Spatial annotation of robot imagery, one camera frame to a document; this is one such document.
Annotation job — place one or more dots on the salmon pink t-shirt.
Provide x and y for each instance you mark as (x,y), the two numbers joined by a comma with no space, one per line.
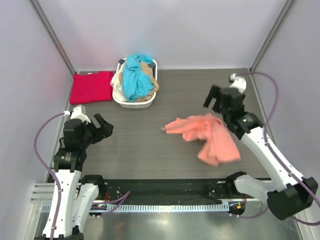
(219,146)

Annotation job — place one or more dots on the aluminium corner post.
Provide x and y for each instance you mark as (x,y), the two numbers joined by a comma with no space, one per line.
(283,14)
(50,31)

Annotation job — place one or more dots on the right aluminium corner post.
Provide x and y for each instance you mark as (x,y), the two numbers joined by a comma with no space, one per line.
(283,14)

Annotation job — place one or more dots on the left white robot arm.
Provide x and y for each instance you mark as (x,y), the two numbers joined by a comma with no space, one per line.
(74,195)

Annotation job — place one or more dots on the white t-shirt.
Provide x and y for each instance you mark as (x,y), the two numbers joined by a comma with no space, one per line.
(117,85)

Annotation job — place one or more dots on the folded red t-shirt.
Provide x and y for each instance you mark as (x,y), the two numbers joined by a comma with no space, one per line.
(91,88)

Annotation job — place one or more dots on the left aluminium corner post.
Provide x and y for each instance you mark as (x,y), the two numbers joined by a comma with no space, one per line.
(50,31)

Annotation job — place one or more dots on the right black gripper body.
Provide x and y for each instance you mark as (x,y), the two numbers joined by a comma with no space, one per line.
(224,110)

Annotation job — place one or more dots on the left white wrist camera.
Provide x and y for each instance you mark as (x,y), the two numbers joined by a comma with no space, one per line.
(78,112)

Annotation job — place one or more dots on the aluminium frame rail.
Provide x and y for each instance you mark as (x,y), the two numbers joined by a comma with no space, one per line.
(42,193)

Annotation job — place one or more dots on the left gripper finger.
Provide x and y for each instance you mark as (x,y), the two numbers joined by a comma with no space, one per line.
(100,120)
(105,130)

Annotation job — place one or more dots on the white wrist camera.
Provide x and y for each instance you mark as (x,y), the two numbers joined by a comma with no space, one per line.
(238,82)
(78,112)

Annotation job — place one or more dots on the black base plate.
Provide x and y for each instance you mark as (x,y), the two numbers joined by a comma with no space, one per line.
(211,188)

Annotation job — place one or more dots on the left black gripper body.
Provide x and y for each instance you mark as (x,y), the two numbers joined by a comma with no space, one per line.
(91,134)

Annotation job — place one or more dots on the white perforated laundry basket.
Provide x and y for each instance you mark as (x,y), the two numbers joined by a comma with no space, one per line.
(133,104)

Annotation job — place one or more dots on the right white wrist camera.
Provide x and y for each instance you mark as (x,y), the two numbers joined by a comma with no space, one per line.
(238,82)

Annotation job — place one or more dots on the white slotted cable duct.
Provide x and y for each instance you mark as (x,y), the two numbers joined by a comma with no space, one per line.
(223,207)

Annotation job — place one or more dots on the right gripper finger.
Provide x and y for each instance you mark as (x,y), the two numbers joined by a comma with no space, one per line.
(217,106)
(213,92)

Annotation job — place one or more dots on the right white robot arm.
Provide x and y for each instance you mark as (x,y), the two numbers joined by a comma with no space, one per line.
(289,192)

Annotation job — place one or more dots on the turquoise blue t-shirt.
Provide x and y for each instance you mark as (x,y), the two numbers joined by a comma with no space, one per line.
(136,84)

